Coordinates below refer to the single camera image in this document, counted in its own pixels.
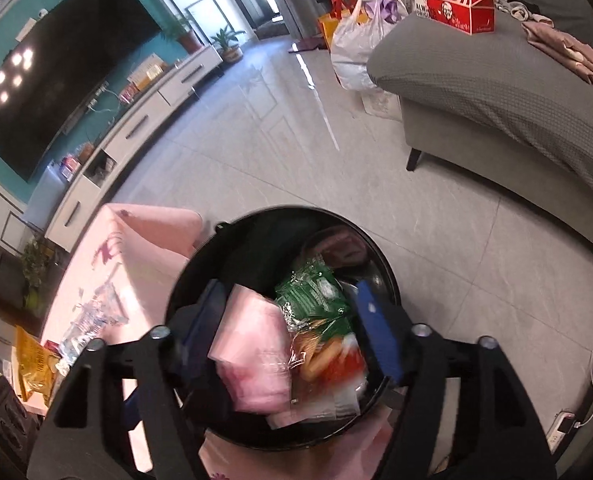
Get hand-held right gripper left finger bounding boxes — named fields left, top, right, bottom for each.
left=26, top=280, right=227, bottom=480

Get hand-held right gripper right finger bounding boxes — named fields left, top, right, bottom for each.
left=355, top=280, right=559, bottom=480

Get pink tissue packet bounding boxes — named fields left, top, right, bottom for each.
left=210, top=284, right=294, bottom=415

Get black round trash bin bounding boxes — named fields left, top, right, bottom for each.
left=165, top=205, right=403, bottom=450

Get orange red snack packet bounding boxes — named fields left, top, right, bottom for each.
left=289, top=320, right=369, bottom=421

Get yellow snack bag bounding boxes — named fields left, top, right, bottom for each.
left=15, top=326, right=62, bottom=402

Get green foil packet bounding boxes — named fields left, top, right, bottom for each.
left=275, top=255, right=354, bottom=333

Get dark red wrapper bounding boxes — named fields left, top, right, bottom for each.
left=301, top=227, right=369, bottom=268

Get pink floral tablecloth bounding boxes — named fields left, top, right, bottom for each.
left=41, top=203, right=392, bottom=480

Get clear crumpled plastic wrapper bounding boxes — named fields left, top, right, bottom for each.
left=56, top=285, right=130, bottom=376

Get green leafy houseplant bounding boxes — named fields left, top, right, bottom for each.
left=21, top=240, right=52, bottom=311

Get translucent blue storage box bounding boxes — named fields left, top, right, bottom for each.
left=21, top=165, right=70, bottom=231

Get white power strip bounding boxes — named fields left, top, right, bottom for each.
left=546, top=410, right=574, bottom=453

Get white television cabinet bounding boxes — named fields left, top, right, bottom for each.
left=44, top=44, right=224, bottom=251

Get yellow white box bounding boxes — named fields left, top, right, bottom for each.
left=126, top=55, right=170, bottom=92

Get grey sofa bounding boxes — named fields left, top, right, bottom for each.
left=366, top=0, right=593, bottom=286

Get potted plant in patterned pot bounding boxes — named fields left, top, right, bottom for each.
left=210, top=26, right=247, bottom=63

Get black television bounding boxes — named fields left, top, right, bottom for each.
left=0, top=0, right=162, bottom=181

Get white plastic bag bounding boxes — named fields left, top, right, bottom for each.
left=330, top=0, right=412, bottom=92

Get potted plant in red pot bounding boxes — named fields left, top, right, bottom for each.
left=161, top=12, right=204, bottom=53

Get dark doormat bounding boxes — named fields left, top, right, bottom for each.
left=254, top=19, right=287, bottom=40

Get orange paper gift bag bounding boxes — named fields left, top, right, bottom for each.
left=317, top=0, right=357, bottom=51

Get pink garment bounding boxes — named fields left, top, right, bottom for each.
left=521, top=20, right=593, bottom=92

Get red white cardboard box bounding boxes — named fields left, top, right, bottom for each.
left=409, top=0, right=495, bottom=37

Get grey white clothes pile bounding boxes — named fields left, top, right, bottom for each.
left=496, top=0, right=542, bottom=21

